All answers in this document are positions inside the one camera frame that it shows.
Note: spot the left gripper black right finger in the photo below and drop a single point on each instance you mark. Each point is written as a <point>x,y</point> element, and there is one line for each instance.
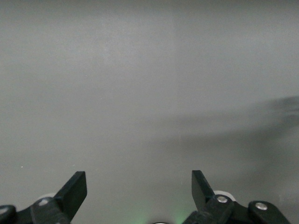
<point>201,193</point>

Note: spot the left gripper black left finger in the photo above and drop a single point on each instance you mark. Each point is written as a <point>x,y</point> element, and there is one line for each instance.
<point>74,193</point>

